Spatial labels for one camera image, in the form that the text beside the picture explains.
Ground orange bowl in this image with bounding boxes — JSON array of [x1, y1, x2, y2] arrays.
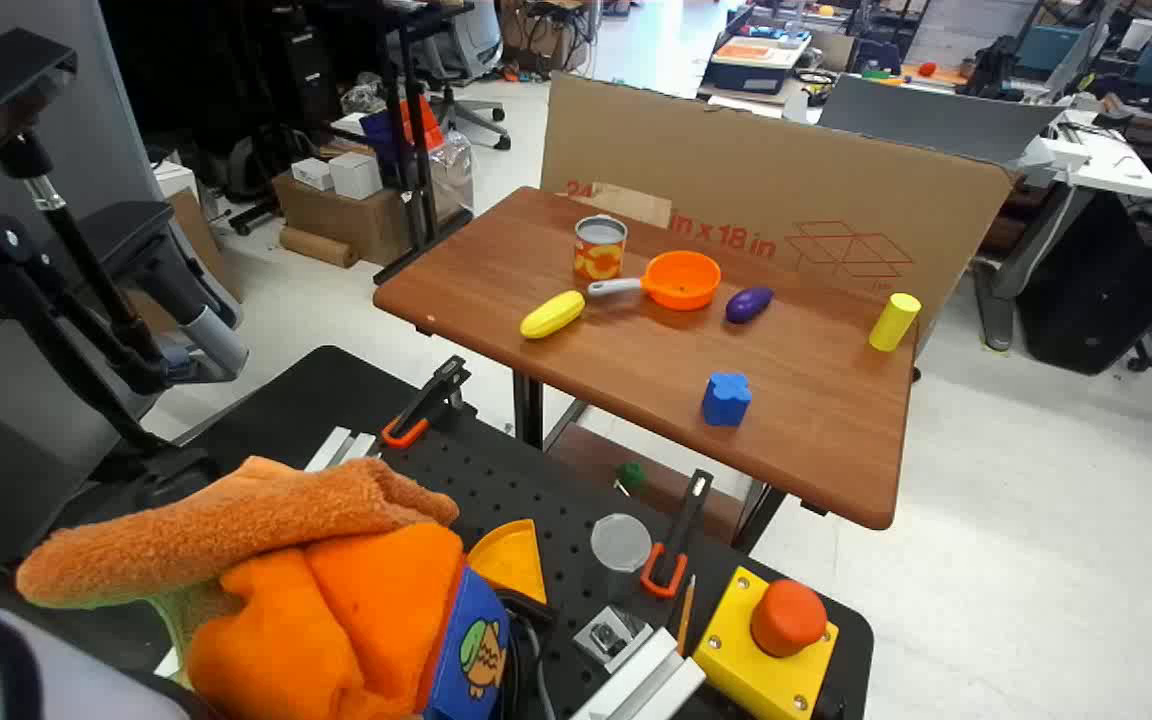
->
[[585, 248, 729, 315]]

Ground orange pencil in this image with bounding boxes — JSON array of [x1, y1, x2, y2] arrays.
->
[[676, 572, 699, 654]]

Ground yellow wedge piece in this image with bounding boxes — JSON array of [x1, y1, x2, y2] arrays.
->
[[463, 516, 551, 609]]

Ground white background table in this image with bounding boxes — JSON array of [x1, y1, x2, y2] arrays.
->
[[1010, 111, 1152, 209]]

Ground orange fluffy towel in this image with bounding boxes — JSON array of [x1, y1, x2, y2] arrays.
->
[[11, 451, 469, 720]]

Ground blue toy block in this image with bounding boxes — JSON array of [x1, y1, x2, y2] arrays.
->
[[699, 366, 755, 433]]

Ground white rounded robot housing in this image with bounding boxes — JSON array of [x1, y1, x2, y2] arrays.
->
[[0, 598, 193, 720]]

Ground silver aluminium profile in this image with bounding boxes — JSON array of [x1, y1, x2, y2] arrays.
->
[[299, 421, 381, 474], [566, 624, 710, 720]]

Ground red emergency stop button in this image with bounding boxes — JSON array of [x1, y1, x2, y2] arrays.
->
[[748, 576, 832, 659]]

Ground purple toy eggplant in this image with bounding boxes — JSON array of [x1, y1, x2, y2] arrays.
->
[[718, 285, 778, 328]]

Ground yellow emergency stop box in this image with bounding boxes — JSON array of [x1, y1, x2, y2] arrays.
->
[[687, 563, 842, 720]]

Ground black white fiducial tag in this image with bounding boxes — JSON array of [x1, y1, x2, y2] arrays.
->
[[570, 604, 657, 674]]

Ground black perforated base board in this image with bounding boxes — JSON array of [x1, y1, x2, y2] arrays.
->
[[59, 344, 876, 720]]

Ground yellow toy maize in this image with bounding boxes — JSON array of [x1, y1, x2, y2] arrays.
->
[[517, 286, 591, 344]]

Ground brown cardboard box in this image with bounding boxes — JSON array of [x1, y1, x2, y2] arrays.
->
[[266, 168, 417, 266]]

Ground black office chair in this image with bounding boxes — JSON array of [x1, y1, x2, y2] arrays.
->
[[388, 0, 517, 156]]

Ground blue printed cloth patch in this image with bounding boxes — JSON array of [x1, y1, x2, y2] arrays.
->
[[420, 569, 517, 720]]

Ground grey round disc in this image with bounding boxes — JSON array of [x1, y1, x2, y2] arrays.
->
[[589, 511, 657, 576]]

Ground brown cardboard sheet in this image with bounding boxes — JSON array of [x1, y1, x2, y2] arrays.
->
[[537, 70, 1014, 339]]

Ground black bag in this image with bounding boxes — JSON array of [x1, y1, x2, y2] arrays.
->
[[1010, 197, 1152, 378]]

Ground yellow cylinder block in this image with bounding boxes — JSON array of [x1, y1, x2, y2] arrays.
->
[[862, 286, 929, 355]]

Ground brown wooden table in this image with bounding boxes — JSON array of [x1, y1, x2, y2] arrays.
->
[[370, 183, 922, 531]]

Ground grey panel board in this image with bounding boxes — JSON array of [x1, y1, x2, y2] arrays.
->
[[821, 76, 1065, 171]]

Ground black orange spring clamp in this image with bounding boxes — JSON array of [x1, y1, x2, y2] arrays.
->
[[377, 353, 476, 455], [636, 463, 715, 604]]

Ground printed food can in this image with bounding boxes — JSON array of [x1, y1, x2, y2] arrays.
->
[[566, 212, 632, 286]]

